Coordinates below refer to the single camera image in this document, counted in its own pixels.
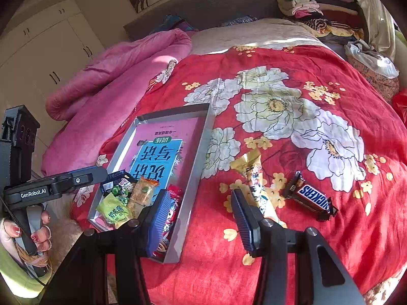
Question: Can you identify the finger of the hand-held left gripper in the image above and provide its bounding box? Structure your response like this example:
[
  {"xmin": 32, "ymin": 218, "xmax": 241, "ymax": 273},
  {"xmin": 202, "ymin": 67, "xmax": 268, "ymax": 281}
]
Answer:
[{"xmin": 48, "ymin": 166, "xmax": 109, "ymax": 195}]

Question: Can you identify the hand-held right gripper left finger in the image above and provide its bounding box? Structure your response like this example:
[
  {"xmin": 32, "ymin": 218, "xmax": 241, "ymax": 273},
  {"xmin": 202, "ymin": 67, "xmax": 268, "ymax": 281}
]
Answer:
[{"xmin": 40, "ymin": 189, "xmax": 174, "ymax": 305}]

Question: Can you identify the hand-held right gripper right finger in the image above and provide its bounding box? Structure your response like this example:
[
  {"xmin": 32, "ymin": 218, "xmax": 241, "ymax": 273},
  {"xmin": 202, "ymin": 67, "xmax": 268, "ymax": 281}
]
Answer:
[{"xmin": 230, "ymin": 188, "xmax": 366, "ymax": 305}]

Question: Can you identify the red cartoon snack packet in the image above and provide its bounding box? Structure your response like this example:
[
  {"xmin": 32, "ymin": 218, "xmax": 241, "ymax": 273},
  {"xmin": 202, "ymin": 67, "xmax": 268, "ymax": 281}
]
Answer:
[{"xmin": 153, "ymin": 184, "xmax": 184, "ymax": 256}]

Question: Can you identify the orange cracker packet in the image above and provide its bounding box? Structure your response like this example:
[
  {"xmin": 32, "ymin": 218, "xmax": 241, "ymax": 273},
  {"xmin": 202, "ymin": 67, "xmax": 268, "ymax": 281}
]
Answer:
[{"xmin": 129, "ymin": 177, "xmax": 159, "ymax": 220}]

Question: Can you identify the blue cookie packet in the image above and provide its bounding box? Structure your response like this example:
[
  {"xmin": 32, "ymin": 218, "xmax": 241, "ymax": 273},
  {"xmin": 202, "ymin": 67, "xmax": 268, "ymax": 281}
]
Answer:
[{"xmin": 101, "ymin": 171, "xmax": 136, "ymax": 194}]

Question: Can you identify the dark green pea packet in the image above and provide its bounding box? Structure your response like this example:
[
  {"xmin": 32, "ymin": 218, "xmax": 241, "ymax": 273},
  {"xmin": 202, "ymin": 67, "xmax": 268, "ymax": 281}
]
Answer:
[{"xmin": 110, "ymin": 182, "xmax": 135, "ymax": 204}]

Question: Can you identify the yellow-green snack packet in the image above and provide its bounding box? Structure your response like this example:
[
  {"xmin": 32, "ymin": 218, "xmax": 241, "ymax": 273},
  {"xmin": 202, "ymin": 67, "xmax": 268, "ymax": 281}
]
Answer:
[{"xmin": 96, "ymin": 193, "xmax": 133, "ymax": 228}]

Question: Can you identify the yellow cone snack packet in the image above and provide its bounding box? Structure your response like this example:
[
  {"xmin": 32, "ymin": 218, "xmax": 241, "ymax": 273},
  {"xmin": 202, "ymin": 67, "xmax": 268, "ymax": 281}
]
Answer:
[{"xmin": 229, "ymin": 148, "xmax": 287, "ymax": 229}]

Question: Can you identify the grey shallow box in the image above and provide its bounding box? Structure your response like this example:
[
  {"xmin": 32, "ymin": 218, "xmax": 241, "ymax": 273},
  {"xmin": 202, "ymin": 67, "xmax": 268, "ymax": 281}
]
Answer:
[{"xmin": 87, "ymin": 102, "xmax": 217, "ymax": 264}]

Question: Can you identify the brown chocolate bar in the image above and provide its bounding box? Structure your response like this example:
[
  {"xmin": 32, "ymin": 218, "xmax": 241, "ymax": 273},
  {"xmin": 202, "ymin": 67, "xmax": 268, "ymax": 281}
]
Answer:
[{"xmin": 279, "ymin": 171, "xmax": 338, "ymax": 222}]

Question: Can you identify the person's left forearm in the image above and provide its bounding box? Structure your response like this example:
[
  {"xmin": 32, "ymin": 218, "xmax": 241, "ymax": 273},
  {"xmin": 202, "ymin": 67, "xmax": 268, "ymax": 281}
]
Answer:
[{"xmin": 0, "ymin": 245, "xmax": 51, "ymax": 299}]

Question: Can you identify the person's left hand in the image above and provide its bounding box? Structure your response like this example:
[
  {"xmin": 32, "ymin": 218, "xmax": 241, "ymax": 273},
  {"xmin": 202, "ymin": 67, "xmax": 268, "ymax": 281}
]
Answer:
[{"xmin": 0, "ymin": 210, "xmax": 53, "ymax": 269}]

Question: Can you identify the pink quilt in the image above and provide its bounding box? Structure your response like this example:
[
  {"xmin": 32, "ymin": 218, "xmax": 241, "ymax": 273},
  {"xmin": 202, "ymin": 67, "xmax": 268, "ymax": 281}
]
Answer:
[{"xmin": 41, "ymin": 28, "xmax": 193, "ymax": 178}]

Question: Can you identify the pink and blue book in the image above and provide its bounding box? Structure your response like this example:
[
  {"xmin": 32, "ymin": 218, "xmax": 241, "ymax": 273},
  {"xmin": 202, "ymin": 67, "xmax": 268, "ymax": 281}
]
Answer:
[{"xmin": 110, "ymin": 117, "xmax": 204, "ymax": 197}]

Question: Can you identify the red floral blanket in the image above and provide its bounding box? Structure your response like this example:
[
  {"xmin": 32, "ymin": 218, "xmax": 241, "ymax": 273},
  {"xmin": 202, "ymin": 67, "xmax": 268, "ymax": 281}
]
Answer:
[{"xmin": 70, "ymin": 44, "xmax": 407, "ymax": 305}]

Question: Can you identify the white wardrobe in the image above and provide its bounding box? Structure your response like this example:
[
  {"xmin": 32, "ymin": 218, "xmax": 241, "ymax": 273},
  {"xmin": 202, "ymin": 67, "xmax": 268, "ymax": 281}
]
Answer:
[{"xmin": 0, "ymin": 0, "xmax": 105, "ymax": 166}]

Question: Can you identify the blue patterned cloth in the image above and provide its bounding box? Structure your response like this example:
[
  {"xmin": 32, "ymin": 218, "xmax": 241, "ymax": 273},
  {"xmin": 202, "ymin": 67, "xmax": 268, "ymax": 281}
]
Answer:
[{"xmin": 159, "ymin": 14, "xmax": 194, "ymax": 34}]

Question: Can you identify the cream bed sheet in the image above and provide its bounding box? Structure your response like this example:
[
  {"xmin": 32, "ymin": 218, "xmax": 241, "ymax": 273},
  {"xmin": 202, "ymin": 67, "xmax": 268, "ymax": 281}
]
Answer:
[{"xmin": 189, "ymin": 17, "xmax": 322, "ymax": 56}]

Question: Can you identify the red plastic bag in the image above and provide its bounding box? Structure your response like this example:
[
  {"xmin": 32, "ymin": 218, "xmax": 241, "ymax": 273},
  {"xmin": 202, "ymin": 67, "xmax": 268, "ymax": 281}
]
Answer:
[{"xmin": 392, "ymin": 89, "xmax": 407, "ymax": 124}]

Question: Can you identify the floral fabric basket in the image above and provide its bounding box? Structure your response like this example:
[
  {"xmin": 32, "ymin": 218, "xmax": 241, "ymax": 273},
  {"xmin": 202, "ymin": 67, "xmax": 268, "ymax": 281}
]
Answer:
[{"xmin": 346, "ymin": 54, "xmax": 400, "ymax": 104}]

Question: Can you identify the dark patterned pillow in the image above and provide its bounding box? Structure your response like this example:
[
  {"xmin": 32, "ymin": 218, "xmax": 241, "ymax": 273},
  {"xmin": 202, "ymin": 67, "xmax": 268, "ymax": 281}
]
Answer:
[{"xmin": 219, "ymin": 15, "xmax": 264, "ymax": 27}]

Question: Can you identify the white crumpled cloth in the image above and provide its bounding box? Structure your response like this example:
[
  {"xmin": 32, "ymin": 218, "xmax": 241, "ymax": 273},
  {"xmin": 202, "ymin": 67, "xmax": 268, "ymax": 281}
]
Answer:
[{"xmin": 345, "ymin": 40, "xmax": 399, "ymax": 78}]

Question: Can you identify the grey bed headboard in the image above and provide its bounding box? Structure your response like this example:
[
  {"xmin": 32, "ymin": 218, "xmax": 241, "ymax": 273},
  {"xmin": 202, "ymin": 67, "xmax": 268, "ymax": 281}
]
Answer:
[{"xmin": 123, "ymin": 0, "xmax": 280, "ymax": 42}]

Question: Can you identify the pile of folded clothes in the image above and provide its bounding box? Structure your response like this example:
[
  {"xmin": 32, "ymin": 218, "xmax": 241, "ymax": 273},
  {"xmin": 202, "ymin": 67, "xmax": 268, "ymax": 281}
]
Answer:
[{"xmin": 276, "ymin": 0, "xmax": 366, "ymax": 43}]

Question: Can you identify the white curtain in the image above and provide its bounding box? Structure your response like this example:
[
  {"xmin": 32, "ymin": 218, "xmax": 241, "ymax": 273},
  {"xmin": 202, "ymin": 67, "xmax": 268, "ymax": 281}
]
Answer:
[{"xmin": 345, "ymin": 0, "xmax": 398, "ymax": 61}]

